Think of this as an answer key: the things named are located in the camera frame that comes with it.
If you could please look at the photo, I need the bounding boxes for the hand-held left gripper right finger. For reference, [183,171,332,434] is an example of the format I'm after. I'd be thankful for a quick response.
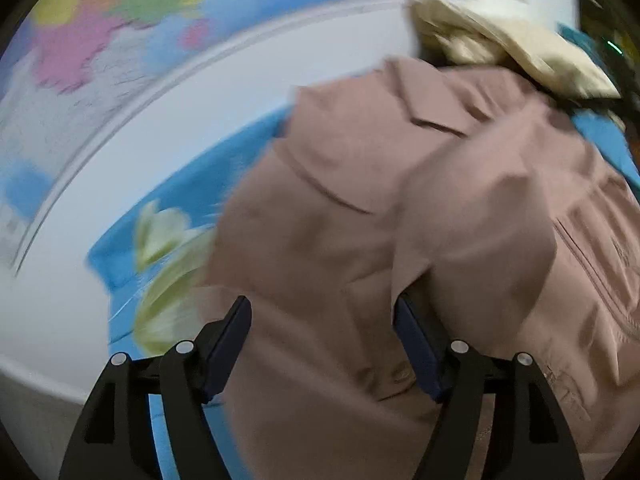
[393,292,586,480]

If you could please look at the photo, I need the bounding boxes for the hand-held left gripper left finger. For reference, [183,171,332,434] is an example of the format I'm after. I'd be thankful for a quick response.
[59,295,253,480]

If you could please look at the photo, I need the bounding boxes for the blue floral bedsheet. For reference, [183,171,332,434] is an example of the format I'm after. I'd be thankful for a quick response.
[87,22,640,480]

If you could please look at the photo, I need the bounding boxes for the dusty pink shirt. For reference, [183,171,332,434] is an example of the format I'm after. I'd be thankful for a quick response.
[197,55,640,480]

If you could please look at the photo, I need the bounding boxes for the cream garment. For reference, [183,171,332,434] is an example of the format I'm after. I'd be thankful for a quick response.
[408,0,622,102]

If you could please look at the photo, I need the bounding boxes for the large world map poster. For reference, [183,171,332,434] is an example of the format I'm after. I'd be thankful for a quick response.
[0,0,578,276]

